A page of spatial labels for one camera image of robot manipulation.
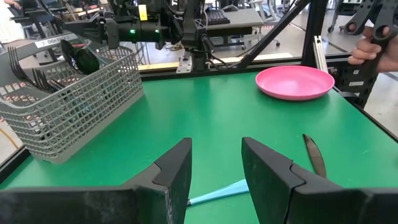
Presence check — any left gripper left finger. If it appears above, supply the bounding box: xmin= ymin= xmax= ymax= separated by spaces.
xmin=0 ymin=138 xmax=193 ymax=224

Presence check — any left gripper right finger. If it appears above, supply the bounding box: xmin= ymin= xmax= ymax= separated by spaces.
xmin=241 ymin=137 xmax=398 ymax=224

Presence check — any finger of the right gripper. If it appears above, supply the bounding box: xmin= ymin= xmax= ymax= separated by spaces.
xmin=63 ymin=17 xmax=106 ymax=35

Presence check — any black spoon blue handle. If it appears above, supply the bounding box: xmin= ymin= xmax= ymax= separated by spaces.
xmin=60 ymin=39 xmax=101 ymax=75

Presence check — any black fork blue handle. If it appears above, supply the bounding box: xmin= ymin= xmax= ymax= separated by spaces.
xmin=32 ymin=68 xmax=52 ymax=93
xmin=6 ymin=46 xmax=35 ymax=90

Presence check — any black knife blue handle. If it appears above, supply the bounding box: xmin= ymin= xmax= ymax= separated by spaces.
xmin=303 ymin=133 xmax=328 ymax=180
xmin=186 ymin=179 xmax=250 ymax=207

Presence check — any person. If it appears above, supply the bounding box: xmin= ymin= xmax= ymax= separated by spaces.
xmin=2 ymin=0 xmax=32 ymax=10

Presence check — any black keyboard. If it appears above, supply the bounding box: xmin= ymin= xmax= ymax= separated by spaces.
xmin=205 ymin=7 xmax=231 ymax=26

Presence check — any grey desk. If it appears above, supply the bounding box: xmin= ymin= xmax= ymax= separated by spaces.
xmin=206 ymin=7 xmax=264 ymax=38

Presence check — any pink round plate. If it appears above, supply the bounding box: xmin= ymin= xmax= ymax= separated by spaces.
xmin=255 ymin=65 xmax=336 ymax=101

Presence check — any person's hand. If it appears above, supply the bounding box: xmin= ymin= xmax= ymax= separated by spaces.
xmin=348 ymin=26 xmax=398 ymax=73

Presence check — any grey wire cutlery basket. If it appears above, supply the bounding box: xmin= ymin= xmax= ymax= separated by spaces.
xmin=0 ymin=32 xmax=146 ymax=165

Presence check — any silver aluminium bracket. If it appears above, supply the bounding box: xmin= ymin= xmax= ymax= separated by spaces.
xmin=313 ymin=35 xmax=329 ymax=74

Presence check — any black teleoperation handle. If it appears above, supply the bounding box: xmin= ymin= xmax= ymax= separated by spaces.
xmin=338 ymin=0 xmax=398 ymax=47

